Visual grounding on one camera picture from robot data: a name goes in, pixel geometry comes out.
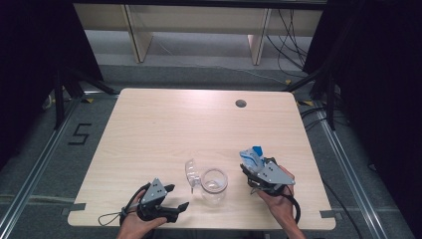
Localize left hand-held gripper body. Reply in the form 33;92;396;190
135;177;180;224

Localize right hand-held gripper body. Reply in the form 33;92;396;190
248;161;296;196

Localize clear glass jar lid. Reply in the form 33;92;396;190
184;158;203;195

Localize clear glass jar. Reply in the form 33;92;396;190
200;167;229;205

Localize person's right hand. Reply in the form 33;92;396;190
258;165;299;221

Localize person's left hand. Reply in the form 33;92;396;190
116;212;168;239

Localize grey tape strip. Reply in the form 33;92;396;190
319;209;342;220
61;202;88;216

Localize black metal stand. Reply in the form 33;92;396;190
283;65;336;131
53;65;119;131

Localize grey floor strip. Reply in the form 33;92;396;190
0;193;76;204

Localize black curtain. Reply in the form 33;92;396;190
302;0;422;239
0;0;105;168

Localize light wooden desk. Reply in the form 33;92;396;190
73;0;327;67

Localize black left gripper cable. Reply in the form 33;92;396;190
118;181;151;228

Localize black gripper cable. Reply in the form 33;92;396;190
280;193;303;224
118;181;151;228

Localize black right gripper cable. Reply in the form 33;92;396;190
280;193;303;224

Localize thin grey wire loop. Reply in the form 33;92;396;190
98;211;122;228

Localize black floor cables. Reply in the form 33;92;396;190
299;105;350;132

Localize long black floor cable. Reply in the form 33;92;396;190
322;182;364;239

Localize aluminium floor rail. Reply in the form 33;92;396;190
316;102;390;239
0;96;82;239

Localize thin grey floor cable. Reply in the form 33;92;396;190
150;34;288;86

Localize tangle of black cables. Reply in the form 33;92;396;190
265;8;311;73

